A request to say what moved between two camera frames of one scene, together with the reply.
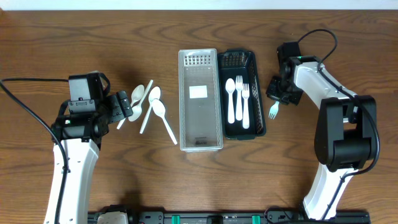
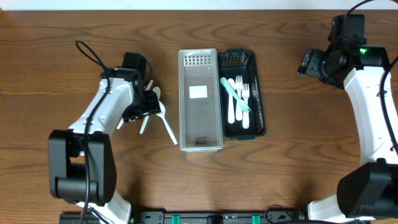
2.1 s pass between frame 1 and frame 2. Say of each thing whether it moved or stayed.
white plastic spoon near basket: stayed
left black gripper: moved
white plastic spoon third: stayed
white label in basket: stayed
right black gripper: moved
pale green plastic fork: moved
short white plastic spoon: stayed
